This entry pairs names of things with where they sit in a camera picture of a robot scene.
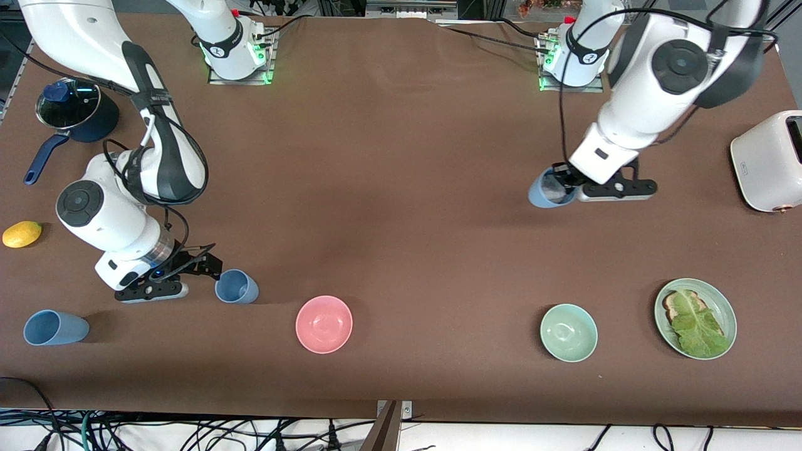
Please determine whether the white toaster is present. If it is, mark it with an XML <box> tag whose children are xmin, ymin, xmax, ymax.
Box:
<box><xmin>730</xmin><ymin>110</ymin><xmax>802</xmax><ymax>214</ymax></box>

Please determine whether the glass saucepan lid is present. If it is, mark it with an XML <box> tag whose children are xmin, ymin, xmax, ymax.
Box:
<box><xmin>35</xmin><ymin>76</ymin><xmax>102</xmax><ymax>131</ymax></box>

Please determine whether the black right base cable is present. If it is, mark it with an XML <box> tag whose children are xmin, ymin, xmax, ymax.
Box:
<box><xmin>260</xmin><ymin>16</ymin><xmax>308</xmax><ymax>39</ymax></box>

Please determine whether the black looped floor cable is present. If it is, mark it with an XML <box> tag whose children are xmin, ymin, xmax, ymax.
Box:
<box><xmin>0</xmin><ymin>376</ymin><xmax>62</xmax><ymax>451</ymax></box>

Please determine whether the dark blue saucepan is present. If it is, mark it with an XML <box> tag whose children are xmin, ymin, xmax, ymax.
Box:
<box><xmin>24</xmin><ymin>81</ymin><xmax>120</xmax><ymax>186</ymax></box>

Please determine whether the blue cup holding paper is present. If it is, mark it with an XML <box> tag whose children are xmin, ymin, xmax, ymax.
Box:
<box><xmin>528</xmin><ymin>166</ymin><xmax>580</xmax><ymax>209</ymax></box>

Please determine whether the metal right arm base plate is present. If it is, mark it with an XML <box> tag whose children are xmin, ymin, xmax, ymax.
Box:
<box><xmin>208</xmin><ymin>25</ymin><xmax>277</xmax><ymax>86</ymax></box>

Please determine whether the pink bowl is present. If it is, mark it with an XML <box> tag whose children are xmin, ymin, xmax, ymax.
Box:
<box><xmin>295</xmin><ymin>295</ymin><xmax>353</xmax><ymax>355</ymax></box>

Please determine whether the green lettuce leaf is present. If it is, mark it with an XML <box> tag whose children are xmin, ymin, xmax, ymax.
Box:
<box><xmin>670</xmin><ymin>289</ymin><xmax>731</xmax><ymax>359</ymax></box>

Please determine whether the light green bowl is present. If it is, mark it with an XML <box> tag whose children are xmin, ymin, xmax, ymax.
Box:
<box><xmin>539</xmin><ymin>304</ymin><xmax>598</xmax><ymax>363</ymax></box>

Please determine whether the black base cable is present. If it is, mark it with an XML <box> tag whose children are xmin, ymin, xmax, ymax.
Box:
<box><xmin>260</xmin><ymin>16</ymin><xmax>308</xmax><ymax>39</ymax></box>
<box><xmin>439</xmin><ymin>18</ymin><xmax>552</xmax><ymax>54</ymax></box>

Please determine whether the metal table edge bracket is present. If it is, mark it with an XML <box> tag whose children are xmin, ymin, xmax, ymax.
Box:
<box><xmin>376</xmin><ymin>400</ymin><xmax>414</xmax><ymax>420</ymax></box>

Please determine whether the brown bread slice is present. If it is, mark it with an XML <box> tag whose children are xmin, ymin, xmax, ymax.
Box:
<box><xmin>663</xmin><ymin>289</ymin><xmax>727</xmax><ymax>342</ymax></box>

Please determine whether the black left base cable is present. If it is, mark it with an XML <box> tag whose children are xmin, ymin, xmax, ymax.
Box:
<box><xmin>439</xmin><ymin>18</ymin><xmax>552</xmax><ymax>54</ymax></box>

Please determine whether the aluminium frame rail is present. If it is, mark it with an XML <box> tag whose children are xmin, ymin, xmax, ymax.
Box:
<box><xmin>769</xmin><ymin>0</ymin><xmax>802</xmax><ymax>38</ymax></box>

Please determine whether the grey metal profile post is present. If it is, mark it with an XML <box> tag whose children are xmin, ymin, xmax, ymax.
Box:
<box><xmin>360</xmin><ymin>401</ymin><xmax>402</xmax><ymax>451</ymax></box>

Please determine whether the light green plate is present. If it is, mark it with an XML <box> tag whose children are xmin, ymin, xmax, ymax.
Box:
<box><xmin>654</xmin><ymin>278</ymin><xmax>737</xmax><ymax>360</ymax></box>

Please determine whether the yellow lemon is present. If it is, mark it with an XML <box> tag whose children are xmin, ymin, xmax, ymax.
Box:
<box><xmin>2</xmin><ymin>220</ymin><xmax>43</xmax><ymax>249</ymax></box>

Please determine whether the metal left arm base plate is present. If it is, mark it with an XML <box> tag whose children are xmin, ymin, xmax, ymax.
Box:
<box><xmin>538</xmin><ymin>31</ymin><xmax>605</xmax><ymax>93</ymax></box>

